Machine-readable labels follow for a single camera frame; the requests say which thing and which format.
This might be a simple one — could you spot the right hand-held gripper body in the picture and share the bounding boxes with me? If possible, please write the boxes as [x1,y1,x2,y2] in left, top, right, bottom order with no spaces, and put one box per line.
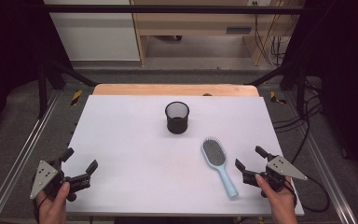
[242,153,309,199]

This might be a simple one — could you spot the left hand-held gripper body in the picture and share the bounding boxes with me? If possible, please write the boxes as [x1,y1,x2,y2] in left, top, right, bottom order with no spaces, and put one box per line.
[30,158,92,203]

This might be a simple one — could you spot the light blue hairbrush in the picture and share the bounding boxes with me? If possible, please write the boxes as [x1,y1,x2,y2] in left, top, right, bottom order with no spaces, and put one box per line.
[200,136,240,201]

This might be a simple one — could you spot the black mesh pen holder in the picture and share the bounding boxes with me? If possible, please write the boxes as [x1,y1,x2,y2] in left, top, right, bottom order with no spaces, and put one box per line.
[164,101,191,135]

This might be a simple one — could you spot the person's left hand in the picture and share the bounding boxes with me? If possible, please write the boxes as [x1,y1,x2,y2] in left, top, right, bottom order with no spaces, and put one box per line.
[36,181,71,224]

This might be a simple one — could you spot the person's right hand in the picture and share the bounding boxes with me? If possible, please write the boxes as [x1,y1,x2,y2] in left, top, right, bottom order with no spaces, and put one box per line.
[254,174,298,224]

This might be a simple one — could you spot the yellow black warning tape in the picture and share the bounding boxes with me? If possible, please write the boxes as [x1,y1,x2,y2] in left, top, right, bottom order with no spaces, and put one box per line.
[269,90,288,105]
[70,90,84,107]

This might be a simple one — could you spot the grey desk label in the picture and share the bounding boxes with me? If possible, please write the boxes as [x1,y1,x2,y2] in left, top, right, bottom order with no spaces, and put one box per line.
[226,26,253,35]

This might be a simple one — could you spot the white cabinet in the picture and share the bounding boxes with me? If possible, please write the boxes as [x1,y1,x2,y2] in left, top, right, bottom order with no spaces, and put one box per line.
[43,0,141,63]

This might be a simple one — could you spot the light wooden desk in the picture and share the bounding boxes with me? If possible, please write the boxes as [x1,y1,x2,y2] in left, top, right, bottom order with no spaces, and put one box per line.
[130,0,306,67]

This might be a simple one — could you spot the aluminium rail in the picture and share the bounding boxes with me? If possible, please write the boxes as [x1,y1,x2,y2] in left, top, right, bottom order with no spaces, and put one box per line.
[288,124,358,224]
[0,90,61,224]

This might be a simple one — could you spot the black floor cables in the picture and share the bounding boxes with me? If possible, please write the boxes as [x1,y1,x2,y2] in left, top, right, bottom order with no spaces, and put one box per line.
[272,77,324,164]

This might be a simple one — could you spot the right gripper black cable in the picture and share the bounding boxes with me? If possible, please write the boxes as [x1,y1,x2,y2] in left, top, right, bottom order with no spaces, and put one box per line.
[287,175,331,214]

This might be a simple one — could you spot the black frame strut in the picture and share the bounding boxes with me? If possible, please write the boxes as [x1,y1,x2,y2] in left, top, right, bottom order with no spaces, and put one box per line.
[37,58,98,119]
[247,60,308,119]

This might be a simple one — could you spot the hanging cable bundle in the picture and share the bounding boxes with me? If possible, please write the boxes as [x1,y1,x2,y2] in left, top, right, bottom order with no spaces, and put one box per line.
[253,0,295,69]

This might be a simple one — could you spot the black horizontal frame bar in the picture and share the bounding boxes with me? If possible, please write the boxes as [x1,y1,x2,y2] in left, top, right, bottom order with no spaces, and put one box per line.
[42,4,307,15]

